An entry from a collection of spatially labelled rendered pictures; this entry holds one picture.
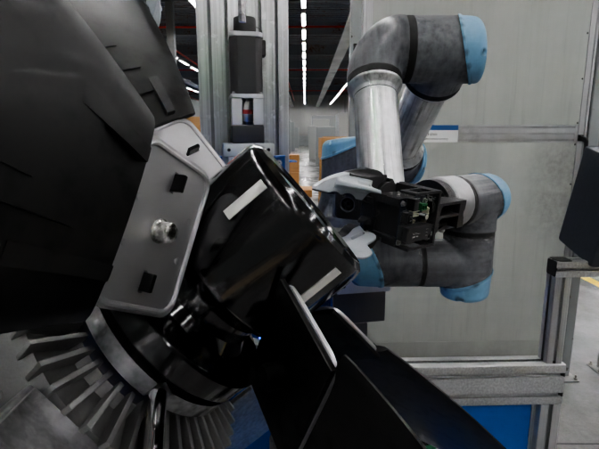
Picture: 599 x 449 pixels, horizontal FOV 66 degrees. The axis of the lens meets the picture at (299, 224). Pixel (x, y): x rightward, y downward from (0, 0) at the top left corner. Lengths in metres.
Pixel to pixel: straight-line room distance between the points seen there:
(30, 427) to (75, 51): 0.18
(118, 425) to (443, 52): 0.74
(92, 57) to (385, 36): 0.67
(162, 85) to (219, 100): 0.92
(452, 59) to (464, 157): 1.53
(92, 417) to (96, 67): 0.18
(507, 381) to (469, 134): 1.60
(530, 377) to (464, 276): 0.32
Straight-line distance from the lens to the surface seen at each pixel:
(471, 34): 0.89
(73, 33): 0.22
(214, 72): 1.33
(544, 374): 1.01
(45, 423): 0.28
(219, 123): 1.32
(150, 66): 0.42
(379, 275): 0.69
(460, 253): 0.72
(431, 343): 2.57
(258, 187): 0.28
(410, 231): 0.55
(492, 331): 2.66
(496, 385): 0.96
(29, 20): 0.21
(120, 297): 0.25
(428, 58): 0.86
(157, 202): 0.25
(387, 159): 0.74
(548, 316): 0.97
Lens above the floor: 1.27
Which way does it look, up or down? 11 degrees down
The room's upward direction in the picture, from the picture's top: straight up
